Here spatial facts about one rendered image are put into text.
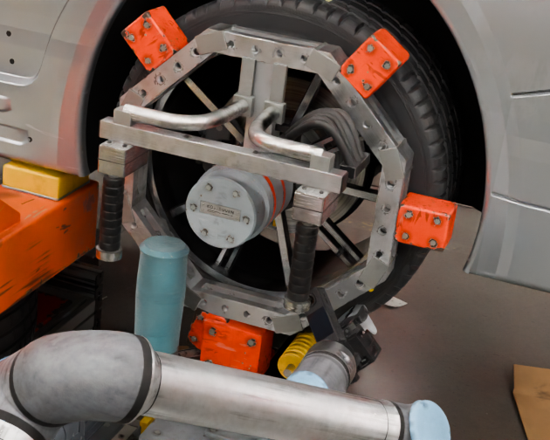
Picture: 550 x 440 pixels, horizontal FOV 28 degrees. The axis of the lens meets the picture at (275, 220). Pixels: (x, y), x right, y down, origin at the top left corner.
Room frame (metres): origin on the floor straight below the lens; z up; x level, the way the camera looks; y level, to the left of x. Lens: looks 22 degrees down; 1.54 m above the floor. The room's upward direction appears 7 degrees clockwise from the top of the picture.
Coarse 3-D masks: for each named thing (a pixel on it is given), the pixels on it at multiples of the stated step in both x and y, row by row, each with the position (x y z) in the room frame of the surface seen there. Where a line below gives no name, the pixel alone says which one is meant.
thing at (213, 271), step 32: (192, 96) 2.13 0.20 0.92; (160, 160) 2.02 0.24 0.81; (192, 160) 2.16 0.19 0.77; (160, 192) 1.99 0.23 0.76; (352, 192) 1.89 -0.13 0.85; (192, 256) 1.96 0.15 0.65; (224, 256) 1.96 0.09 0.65; (256, 256) 2.06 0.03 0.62; (288, 256) 1.92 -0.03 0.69; (320, 256) 2.08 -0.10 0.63; (352, 256) 1.89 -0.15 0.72; (256, 288) 1.92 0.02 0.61
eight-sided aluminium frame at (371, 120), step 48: (192, 48) 1.88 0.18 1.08; (240, 48) 1.85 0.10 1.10; (288, 48) 1.83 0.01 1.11; (336, 48) 1.84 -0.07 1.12; (144, 96) 1.91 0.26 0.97; (336, 96) 1.80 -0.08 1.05; (384, 144) 1.81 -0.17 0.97; (144, 192) 1.95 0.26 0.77; (384, 192) 1.77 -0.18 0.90; (384, 240) 1.76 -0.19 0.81; (192, 288) 1.87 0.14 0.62; (240, 288) 1.90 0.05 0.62; (336, 288) 1.78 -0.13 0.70
